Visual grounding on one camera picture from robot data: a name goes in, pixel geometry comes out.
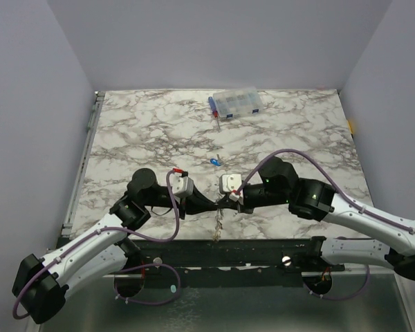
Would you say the metal key organizer ring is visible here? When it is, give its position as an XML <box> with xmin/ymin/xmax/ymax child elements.
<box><xmin>210</xmin><ymin>207</ymin><xmax>225</xmax><ymax>241</ymax></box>

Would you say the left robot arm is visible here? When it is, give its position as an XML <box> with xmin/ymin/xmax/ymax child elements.
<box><xmin>12</xmin><ymin>168</ymin><xmax>218</xmax><ymax>324</ymax></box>

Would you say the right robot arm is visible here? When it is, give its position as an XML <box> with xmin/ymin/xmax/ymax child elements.
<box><xmin>219</xmin><ymin>157</ymin><xmax>415</xmax><ymax>281</ymax></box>

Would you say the clear plastic organizer box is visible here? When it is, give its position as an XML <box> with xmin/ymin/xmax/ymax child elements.
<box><xmin>212</xmin><ymin>87</ymin><xmax>264</xmax><ymax>120</ymax></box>

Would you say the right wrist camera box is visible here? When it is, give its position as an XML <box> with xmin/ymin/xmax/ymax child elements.
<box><xmin>219</xmin><ymin>174</ymin><xmax>243</xmax><ymax>204</ymax></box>

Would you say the black mounting rail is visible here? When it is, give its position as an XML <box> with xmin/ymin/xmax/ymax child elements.
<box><xmin>114</xmin><ymin>237</ymin><xmax>344</xmax><ymax>296</ymax></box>

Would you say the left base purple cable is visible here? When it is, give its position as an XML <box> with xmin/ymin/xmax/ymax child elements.
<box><xmin>114</xmin><ymin>264</ymin><xmax>181</xmax><ymax>306</ymax></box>

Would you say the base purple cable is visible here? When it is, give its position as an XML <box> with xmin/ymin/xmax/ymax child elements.
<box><xmin>307</xmin><ymin>264</ymin><xmax>371</xmax><ymax>301</ymax></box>
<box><xmin>114</xmin><ymin>264</ymin><xmax>181</xmax><ymax>306</ymax></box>

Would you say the blue handled screwdriver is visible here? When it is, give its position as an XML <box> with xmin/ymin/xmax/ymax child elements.
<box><xmin>208</xmin><ymin>97</ymin><xmax>221</xmax><ymax>131</ymax></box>

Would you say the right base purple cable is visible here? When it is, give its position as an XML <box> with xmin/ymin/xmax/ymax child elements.
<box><xmin>307</xmin><ymin>264</ymin><xmax>371</xmax><ymax>301</ymax></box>

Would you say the yellow wall clip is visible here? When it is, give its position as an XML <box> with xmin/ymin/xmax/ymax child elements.
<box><xmin>347</xmin><ymin>119</ymin><xmax>356</xmax><ymax>138</ymax></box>

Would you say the metal side rail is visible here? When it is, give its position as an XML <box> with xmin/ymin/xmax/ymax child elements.
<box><xmin>60</xmin><ymin>91</ymin><xmax>106</xmax><ymax>237</ymax></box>

